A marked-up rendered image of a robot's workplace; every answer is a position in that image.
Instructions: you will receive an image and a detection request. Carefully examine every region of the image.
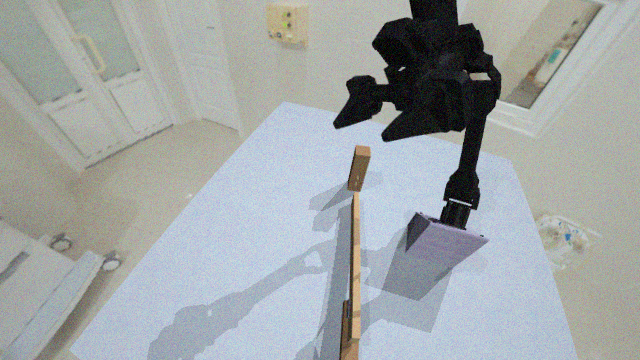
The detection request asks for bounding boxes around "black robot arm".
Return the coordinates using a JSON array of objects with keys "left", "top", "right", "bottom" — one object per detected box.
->
[{"left": 372, "top": 0, "right": 502, "bottom": 231}]

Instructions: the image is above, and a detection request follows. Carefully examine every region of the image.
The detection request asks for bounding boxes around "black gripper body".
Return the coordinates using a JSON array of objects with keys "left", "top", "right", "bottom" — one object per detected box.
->
[{"left": 346, "top": 56, "right": 475, "bottom": 133}]

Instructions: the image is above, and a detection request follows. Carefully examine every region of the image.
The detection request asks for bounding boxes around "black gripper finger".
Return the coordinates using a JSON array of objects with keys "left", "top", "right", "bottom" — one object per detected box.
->
[
  {"left": 381, "top": 81, "right": 452, "bottom": 143},
  {"left": 333, "top": 83, "right": 373, "bottom": 130}
]

